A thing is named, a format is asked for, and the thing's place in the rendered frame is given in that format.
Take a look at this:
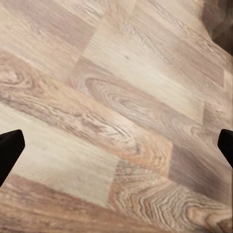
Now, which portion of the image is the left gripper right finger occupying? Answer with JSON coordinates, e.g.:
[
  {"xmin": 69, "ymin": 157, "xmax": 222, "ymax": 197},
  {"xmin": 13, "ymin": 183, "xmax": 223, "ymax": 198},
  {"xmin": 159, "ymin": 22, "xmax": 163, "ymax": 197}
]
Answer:
[{"xmin": 217, "ymin": 129, "xmax": 233, "ymax": 168}]

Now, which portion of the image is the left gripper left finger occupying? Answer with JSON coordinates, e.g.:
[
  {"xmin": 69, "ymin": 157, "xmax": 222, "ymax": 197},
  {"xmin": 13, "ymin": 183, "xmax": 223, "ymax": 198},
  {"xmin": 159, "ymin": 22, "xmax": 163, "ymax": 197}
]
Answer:
[{"xmin": 0, "ymin": 129, "xmax": 25, "ymax": 187}]

